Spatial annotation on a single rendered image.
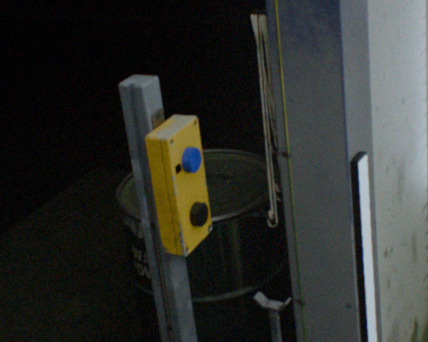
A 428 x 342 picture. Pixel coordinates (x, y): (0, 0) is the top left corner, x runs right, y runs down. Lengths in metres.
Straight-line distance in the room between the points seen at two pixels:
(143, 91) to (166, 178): 0.17
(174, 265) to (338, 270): 0.58
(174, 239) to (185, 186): 0.11
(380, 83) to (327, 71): 0.28
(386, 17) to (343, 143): 0.38
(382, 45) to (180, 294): 0.85
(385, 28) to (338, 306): 0.72
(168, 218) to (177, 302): 0.23
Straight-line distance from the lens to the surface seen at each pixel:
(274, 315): 1.95
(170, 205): 1.72
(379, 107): 2.32
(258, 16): 2.19
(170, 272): 1.85
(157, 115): 1.72
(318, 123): 2.12
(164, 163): 1.68
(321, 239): 2.27
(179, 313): 1.91
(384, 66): 2.33
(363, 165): 2.17
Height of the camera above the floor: 2.17
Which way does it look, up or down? 25 degrees down
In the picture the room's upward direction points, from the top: 7 degrees counter-clockwise
